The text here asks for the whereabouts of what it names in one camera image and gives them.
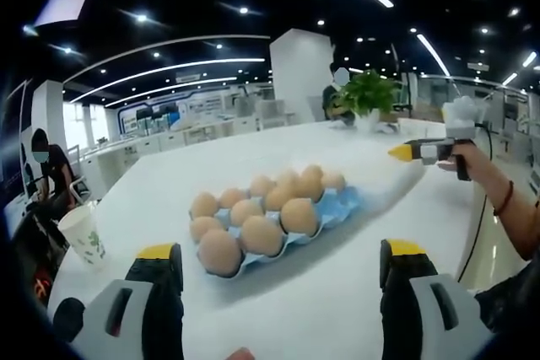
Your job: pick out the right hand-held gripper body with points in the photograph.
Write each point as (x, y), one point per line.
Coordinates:
(464, 121)

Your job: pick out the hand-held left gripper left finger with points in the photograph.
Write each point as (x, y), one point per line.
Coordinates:
(158, 313)

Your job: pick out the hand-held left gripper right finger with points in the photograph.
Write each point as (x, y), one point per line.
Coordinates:
(405, 313)

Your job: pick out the cluster of brown eggs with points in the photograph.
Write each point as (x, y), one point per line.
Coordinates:
(219, 252)

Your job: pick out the blue egg tray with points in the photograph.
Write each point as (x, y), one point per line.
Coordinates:
(337, 204)

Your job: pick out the person's right hand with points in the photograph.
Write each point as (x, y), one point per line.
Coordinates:
(485, 178)

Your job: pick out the person's left hand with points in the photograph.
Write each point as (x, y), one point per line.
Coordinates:
(240, 355)

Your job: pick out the glass partition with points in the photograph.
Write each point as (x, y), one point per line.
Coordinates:
(498, 98)

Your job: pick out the white blue object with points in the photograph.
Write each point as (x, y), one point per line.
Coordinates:
(388, 128)

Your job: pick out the green potted plant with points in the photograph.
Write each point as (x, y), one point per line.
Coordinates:
(371, 90)

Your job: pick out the dark rounded object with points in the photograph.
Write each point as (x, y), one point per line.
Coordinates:
(69, 320)

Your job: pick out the person's dark patterned shirt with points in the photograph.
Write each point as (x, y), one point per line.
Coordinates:
(506, 301)

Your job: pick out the white paper cup green print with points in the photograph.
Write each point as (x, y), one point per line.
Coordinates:
(80, 238)

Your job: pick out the red orange object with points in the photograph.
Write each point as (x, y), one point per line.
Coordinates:
(42, 288)

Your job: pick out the white table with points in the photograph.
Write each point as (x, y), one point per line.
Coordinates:
(139, 191)

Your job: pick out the white square pillar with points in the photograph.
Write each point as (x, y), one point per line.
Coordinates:
(299, 69)
(48, 107)

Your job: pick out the white mesh office chair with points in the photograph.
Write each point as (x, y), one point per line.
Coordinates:
(274, 114)

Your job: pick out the white cabinet row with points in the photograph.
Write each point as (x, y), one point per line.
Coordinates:
(177, 136)

